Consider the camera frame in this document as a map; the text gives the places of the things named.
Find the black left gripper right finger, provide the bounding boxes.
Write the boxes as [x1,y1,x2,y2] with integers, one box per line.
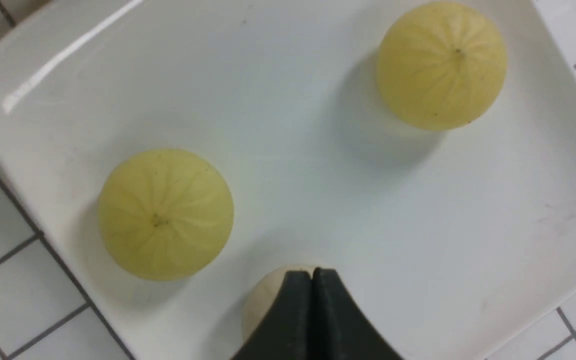
[311,268,402,360]

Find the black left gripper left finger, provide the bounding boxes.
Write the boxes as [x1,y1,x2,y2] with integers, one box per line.
[232,271,313,360]

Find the beige steamed bun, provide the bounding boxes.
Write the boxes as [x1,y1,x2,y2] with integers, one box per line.
[241,263,316,342]

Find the yellow steamed bun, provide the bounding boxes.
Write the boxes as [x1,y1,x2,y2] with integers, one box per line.
[97,148,235,281]
[375,1,508,132]

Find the white square plate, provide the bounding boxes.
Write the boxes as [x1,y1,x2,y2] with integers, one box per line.
[0,0,576,360]

